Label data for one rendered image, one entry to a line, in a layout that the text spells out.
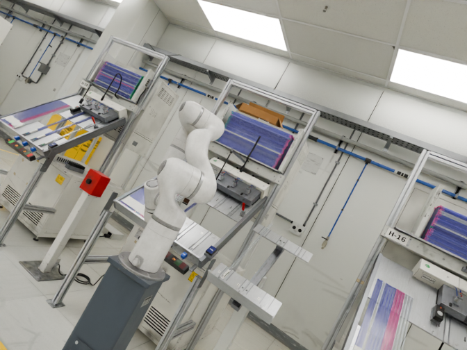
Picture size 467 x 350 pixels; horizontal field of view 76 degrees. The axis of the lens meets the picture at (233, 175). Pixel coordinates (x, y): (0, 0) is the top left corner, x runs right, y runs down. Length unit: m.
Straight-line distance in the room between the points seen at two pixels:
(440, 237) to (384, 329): 0.62
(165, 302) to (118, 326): 0.93
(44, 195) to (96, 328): 1.83
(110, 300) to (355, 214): 2.75
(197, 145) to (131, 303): 0.62
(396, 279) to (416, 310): 0.18
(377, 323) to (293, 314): 1.92
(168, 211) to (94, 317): 0.44
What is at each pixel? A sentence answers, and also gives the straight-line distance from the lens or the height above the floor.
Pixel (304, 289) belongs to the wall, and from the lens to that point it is 3.48.
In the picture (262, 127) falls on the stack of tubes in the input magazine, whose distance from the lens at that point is 2.16.
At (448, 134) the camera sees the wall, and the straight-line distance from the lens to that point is 3.82.
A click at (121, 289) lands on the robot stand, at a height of 0.63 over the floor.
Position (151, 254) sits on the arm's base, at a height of 0.78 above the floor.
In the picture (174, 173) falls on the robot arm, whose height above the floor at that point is 1.07.
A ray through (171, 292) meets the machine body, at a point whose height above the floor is 0.37.
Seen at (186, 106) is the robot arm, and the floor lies 1.35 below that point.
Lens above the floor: 1.10
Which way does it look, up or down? 3 degrees up
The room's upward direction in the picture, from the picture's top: 29 degrees clockwise
